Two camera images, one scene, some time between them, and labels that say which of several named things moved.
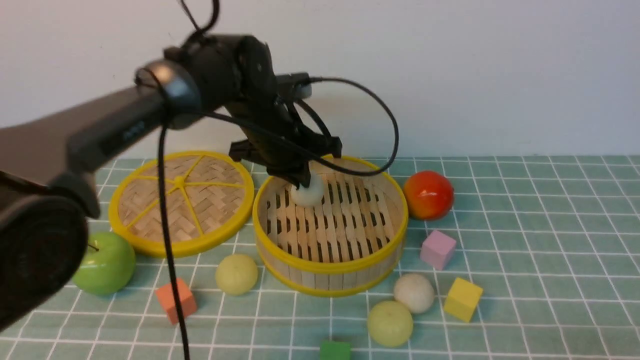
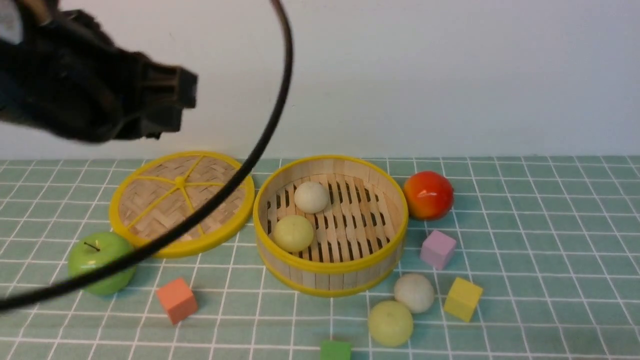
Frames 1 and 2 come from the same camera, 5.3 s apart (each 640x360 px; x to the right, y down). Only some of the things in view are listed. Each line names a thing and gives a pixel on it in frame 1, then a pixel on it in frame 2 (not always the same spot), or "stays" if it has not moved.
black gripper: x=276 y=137 to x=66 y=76
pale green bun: x=390 y=323 stays
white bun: x=415 y=291 stays
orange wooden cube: x=165 y=294 stays
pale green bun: x=236 y=274 to x=293 y=233
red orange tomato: x=429 y=195 stays
